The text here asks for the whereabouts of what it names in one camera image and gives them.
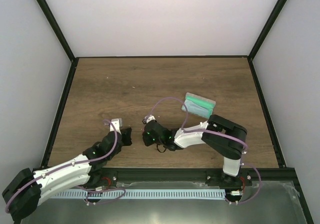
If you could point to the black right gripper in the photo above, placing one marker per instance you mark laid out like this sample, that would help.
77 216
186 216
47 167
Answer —
148 142

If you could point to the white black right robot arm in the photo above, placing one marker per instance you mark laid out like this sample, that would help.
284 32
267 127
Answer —
224 136

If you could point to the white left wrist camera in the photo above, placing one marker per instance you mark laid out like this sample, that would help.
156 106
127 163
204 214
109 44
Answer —
117 123

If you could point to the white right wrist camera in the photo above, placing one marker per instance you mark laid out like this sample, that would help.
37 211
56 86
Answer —
148 119

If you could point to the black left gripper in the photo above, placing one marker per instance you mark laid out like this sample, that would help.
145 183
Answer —
127 133

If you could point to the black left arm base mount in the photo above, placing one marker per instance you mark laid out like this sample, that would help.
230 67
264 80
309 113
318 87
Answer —
102 177

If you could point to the light blue cleaning cloth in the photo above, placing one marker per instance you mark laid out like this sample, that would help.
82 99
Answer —
195 109

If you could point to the grey metal front panel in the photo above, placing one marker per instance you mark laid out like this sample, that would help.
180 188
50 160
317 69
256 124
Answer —
265 202

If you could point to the grey case green lining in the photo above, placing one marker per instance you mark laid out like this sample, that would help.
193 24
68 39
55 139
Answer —
202 101

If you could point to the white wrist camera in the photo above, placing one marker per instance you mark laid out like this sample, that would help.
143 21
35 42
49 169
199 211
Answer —
148 119
117 123

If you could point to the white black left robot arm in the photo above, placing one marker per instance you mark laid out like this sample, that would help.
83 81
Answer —
29 189

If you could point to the light blue slotted cable duct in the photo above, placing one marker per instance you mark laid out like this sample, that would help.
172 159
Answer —
211 194

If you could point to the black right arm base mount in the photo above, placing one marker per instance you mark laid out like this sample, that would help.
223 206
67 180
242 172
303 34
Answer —
216 177

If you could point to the black aluminium frame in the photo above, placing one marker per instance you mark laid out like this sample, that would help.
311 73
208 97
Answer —
102 86

